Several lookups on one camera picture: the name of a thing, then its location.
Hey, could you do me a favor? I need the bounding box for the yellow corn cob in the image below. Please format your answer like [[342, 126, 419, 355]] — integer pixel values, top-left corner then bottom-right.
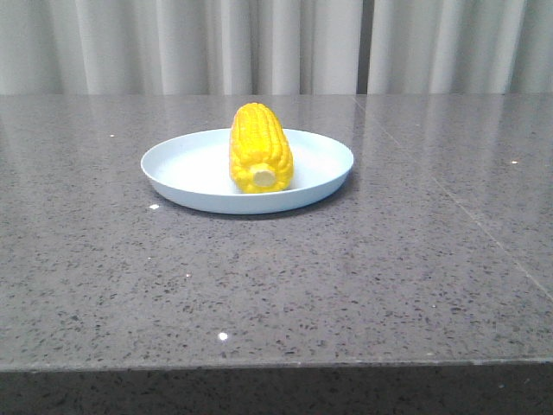
[[229, 103, 294, 194]]

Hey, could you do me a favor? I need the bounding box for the white pleated curtain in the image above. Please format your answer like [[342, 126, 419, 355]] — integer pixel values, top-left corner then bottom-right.
[[1, 1, 552, 95]]

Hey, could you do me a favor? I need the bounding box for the light blue round plate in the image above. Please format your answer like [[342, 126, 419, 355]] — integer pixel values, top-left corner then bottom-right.
[[141, 129, 354, 214]]

